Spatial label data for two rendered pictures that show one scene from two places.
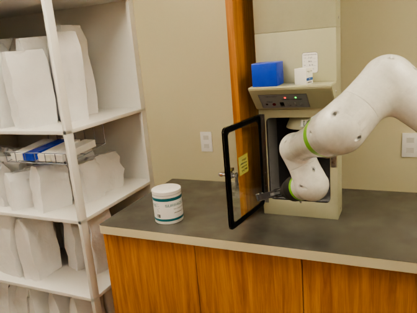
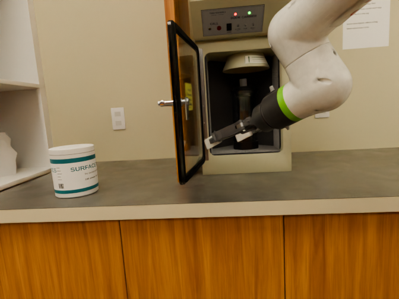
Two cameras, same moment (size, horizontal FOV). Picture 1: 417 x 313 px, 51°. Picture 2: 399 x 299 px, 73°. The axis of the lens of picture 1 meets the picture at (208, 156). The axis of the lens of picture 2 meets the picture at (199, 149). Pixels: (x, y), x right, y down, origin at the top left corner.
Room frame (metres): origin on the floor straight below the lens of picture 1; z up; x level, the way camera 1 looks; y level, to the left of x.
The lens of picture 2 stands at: (0.93, 0.13, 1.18)
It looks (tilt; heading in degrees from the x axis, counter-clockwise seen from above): 8 degrees down; 339
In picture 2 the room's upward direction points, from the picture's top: 4 degrees counter-clockwise
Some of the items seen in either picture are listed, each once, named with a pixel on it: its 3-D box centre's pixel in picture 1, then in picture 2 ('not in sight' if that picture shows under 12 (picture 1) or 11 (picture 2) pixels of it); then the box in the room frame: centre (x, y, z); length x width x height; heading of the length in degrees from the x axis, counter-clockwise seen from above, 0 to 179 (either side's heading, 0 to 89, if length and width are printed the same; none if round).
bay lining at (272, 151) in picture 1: (304, 152); (241, 103); (1.88, -0.42, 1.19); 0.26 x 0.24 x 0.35; 64
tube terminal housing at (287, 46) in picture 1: (303, 122); (240, 69); (1.88, -0.42, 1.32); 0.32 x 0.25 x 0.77; 64
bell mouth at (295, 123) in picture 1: (306, 119); (245, 62); (1.85, -0.43, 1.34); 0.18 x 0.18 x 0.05
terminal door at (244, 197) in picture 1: (245, 169); (190, 106); (1.69, -0.14, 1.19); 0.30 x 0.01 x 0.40; 147
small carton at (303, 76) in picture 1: (303, 76); not in sight; (1.69, -0.39, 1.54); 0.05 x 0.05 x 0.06; 48
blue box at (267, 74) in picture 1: (267, 74); not in sight; (1.75, -0.26, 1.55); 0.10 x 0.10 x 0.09; 64
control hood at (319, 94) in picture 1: (291, 97); (242, 16); (1.71, -0.34, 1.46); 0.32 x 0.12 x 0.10; 64
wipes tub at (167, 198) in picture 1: (167, 203); (75, 169); (1.86, 0.20, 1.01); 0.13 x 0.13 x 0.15
